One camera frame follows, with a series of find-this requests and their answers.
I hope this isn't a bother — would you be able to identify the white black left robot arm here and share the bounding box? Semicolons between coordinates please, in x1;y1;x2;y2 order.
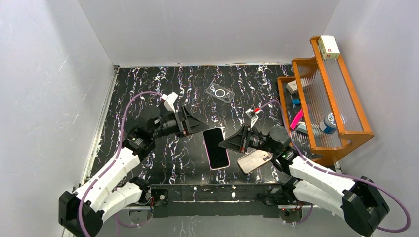
58;105;208;237

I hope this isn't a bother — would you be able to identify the grey white small box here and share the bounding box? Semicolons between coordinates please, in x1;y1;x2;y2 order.
286;80;298;94

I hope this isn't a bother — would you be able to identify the pink phone case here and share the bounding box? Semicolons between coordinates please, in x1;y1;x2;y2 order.
202;127;231;171

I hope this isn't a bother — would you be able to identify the blue white tape roll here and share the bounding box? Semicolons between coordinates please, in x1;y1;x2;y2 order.
319;113;337;134

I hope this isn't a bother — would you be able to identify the light blue eraser block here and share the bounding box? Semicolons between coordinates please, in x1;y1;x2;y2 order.
296;121;308;134

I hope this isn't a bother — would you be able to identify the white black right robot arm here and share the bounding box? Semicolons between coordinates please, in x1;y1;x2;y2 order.
219;125;390;236

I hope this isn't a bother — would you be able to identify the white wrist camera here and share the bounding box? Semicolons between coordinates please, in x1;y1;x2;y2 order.
161;92;178;112
245;107;260;128

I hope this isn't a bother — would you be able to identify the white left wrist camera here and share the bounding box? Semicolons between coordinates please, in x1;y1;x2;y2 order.
161;92;178;112

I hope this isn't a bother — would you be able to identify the beige phone case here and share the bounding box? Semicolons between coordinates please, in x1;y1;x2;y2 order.
237;150;272;174

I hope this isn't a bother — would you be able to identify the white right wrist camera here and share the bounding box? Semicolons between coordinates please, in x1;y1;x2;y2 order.
245;107;260;128

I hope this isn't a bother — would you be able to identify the pink highlighter marker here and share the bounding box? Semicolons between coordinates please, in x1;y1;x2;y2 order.
290;109;304;130

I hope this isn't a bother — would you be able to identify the white box with red label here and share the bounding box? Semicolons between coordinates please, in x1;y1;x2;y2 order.
318;35;340;60

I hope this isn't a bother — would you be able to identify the orange wooden shelf rack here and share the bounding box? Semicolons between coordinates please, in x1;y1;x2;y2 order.
277;36;374;165

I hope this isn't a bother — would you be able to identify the clear magsafe phone case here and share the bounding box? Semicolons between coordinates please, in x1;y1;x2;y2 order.
205;83;235;103

